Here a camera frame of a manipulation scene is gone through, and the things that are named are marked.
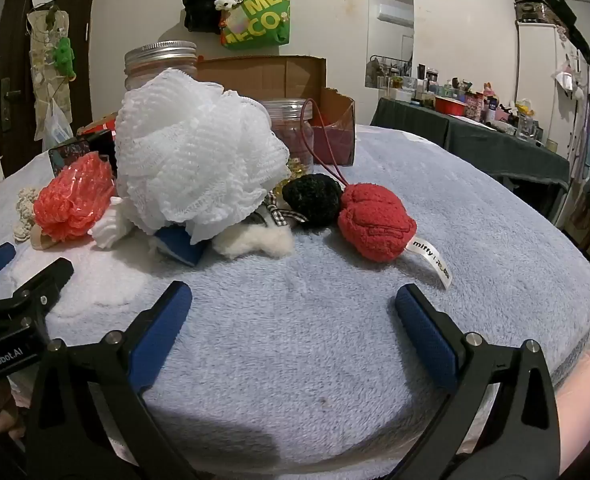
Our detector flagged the patterned case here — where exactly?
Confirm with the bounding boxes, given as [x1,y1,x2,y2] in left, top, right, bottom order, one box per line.
[514,0,566,28]

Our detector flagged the coral red mesh bath pouf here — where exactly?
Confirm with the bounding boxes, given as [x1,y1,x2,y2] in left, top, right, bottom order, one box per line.
[33,152,116,242]

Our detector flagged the small white soft cloth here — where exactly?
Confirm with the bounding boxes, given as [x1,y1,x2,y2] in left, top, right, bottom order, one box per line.
[89,197,136,250]

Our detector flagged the cream crochet piece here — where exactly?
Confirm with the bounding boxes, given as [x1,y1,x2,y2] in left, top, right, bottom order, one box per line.
[14,187,56,252]

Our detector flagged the black plush ball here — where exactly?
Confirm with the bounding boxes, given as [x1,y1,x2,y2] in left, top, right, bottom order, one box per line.
[282,173,343,231]

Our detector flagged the black patterned box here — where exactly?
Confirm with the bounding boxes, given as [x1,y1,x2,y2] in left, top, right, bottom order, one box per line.
[48,130,118,181]

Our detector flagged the large glass jar metal lid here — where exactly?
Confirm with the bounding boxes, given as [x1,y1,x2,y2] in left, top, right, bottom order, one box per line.
[124,41,198,93]

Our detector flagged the cardboard box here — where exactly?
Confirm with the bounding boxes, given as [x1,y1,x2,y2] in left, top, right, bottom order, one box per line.
[77,56,356,168]

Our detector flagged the pink pillow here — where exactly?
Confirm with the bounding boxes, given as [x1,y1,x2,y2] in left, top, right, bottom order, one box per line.
[555,350,590,456]

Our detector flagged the person's left hand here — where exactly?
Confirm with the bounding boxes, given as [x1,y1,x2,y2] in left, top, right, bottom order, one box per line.
[0,385,26,435]

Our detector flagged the red plush toy with label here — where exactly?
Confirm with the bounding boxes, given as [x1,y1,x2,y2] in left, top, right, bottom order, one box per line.
[300,98,453,291]

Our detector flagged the white fluffy star plush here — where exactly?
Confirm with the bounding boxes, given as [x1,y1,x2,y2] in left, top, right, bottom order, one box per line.
[210,195,308,261]

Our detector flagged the white cabinet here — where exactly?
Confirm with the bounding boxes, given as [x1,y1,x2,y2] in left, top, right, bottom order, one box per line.
[515,20,590,161]

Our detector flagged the white plastic bag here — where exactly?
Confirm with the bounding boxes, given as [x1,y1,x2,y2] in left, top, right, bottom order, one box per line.
[42,100,76,152]

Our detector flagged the small clear plastic jar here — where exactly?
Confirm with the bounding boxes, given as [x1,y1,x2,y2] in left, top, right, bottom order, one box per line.
[262,98,318,196]

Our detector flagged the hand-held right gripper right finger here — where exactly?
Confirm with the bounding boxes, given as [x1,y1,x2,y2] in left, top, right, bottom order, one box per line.
[395,283,568,480]

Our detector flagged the blue card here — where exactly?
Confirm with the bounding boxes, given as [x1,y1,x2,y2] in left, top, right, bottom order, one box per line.
[152,225,206,267]

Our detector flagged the dark wooden door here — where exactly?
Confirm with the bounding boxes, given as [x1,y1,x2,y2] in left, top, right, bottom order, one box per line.
[0,0,100,176]

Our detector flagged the clear hanging door organiser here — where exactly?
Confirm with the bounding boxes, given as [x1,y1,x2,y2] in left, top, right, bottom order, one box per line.
[27,7,73,121]

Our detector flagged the door handle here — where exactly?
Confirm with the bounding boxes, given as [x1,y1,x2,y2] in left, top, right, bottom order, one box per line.
[0,77,23,131]

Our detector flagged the green tote bag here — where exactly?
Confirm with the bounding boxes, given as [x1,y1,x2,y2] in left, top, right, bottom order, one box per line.
[220,0,292,51]

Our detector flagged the green plush toy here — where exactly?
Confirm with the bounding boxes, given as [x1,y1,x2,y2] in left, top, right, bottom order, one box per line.
[54,37,77,78]

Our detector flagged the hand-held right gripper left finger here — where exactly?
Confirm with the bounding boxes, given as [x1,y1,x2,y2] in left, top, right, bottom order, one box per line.
[25,281,200,480]

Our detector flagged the white mesh bath pouf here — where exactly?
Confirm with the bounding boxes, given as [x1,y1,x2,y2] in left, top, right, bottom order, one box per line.
[115,70,292,246]

